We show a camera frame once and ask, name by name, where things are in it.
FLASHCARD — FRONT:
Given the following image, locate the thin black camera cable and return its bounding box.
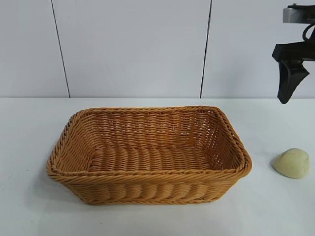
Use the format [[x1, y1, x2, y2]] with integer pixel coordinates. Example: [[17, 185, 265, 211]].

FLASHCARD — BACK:
[[301, 23, 315, 43]]

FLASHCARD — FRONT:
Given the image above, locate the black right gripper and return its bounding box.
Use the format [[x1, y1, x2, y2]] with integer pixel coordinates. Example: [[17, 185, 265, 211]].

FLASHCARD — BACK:
[[271, 40, 315, 104]]

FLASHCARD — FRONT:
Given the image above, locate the brown wicker basket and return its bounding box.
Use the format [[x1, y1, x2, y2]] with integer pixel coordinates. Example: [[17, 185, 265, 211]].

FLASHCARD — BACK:
[[46, 105, 253, 206]]

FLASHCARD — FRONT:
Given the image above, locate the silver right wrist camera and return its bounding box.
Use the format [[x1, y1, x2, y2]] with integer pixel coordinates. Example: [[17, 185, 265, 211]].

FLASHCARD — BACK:
[[282, 2, 315, 24]]

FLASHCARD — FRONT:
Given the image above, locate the pale yellow egg yolk pastry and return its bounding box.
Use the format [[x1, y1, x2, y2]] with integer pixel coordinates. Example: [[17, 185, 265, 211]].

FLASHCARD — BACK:
[[271, 147, 311, 179]]

